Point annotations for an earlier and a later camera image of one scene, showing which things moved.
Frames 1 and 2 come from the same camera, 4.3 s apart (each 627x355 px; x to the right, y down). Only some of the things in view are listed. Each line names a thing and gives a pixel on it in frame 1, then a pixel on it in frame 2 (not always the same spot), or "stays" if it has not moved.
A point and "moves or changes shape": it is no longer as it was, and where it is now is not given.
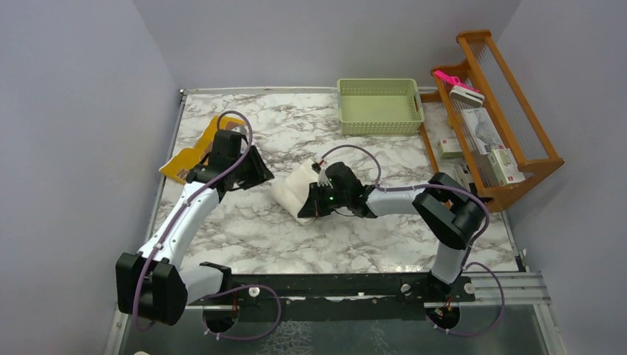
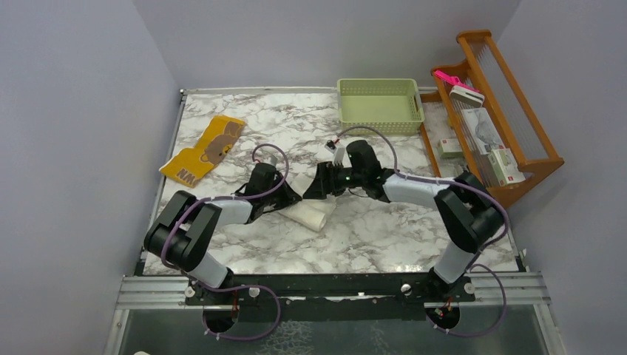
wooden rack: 478,124 stays
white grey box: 467,96 stays
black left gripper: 261,172 to 289,197
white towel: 291,192 moves or changes shape
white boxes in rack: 483,132 stays
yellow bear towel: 178,165 stays
